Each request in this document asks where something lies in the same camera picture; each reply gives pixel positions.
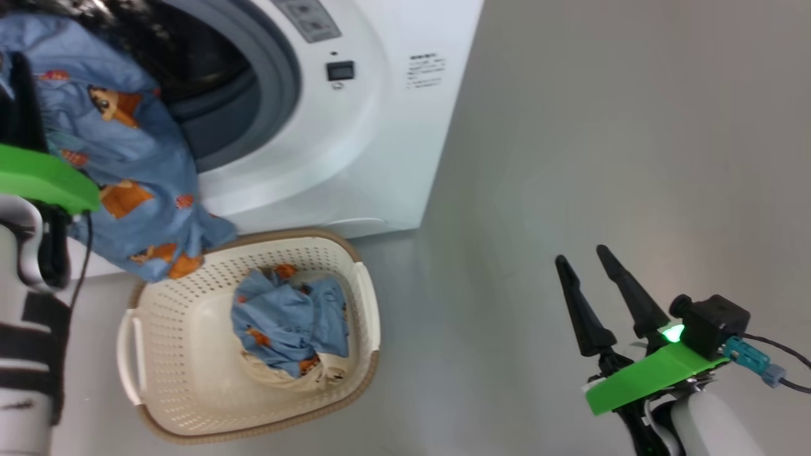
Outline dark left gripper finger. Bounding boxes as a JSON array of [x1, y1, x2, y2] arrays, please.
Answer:
[[10, 54, 48, 153]]

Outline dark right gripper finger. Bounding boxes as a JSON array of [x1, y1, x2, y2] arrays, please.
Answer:
[[596, 244, 671, 339], [555, 255, 625, 374]]

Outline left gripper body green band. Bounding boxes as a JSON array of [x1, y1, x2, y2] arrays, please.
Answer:
[[0, 142, 101, 289]]

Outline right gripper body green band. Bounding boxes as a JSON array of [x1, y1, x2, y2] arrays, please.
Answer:
[[584, 323, 729, 456]]

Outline blue cartoon print garment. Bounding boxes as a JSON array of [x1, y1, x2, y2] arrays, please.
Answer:
[[231, 265, 350, 379], [0, 13, 238, 282]]

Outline cream printed garment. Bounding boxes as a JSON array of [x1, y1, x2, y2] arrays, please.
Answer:
[[241, 347, 348, 390]]

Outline cream perforated basket brown rim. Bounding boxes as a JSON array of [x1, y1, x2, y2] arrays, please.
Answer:
[[117, 228, 381, 444]]

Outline grey rubber door gasket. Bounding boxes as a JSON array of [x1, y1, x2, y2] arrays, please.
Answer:
[[158, 0, 302, 173]]

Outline white front-load washing machine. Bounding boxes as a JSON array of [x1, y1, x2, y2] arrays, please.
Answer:
[[0, 0, 485, 281]]

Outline round white filter cover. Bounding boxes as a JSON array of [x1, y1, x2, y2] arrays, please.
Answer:
[[320, 217, 386, 238]]

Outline grey instruction sticker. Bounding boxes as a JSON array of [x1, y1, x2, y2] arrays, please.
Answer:
[[271, 0, 343, 44]]

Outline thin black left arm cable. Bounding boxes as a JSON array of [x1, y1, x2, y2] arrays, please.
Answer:
[[68, 212, 94, 312]]

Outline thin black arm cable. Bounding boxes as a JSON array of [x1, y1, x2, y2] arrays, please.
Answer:
[[68, 212, 94, 312], [741, 332, 811, 395]]

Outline teal right cable connector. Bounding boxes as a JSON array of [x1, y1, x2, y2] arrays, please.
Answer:
[[724, 336, 786, 388]]

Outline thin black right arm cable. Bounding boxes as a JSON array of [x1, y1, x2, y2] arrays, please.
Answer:
[[741, 332, 811, 395]]

